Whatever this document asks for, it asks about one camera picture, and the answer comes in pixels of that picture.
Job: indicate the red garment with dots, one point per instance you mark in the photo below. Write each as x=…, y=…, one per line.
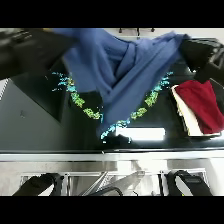
x=203, y=103

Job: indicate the silver frame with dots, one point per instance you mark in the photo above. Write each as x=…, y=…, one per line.
x=110, y=166

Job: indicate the blue shirt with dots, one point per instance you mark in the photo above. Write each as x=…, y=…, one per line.
x=126, y=73

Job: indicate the cream garment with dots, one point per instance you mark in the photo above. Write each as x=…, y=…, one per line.
x=187, y=115

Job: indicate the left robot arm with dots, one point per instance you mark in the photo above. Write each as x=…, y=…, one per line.
x=30, y=50

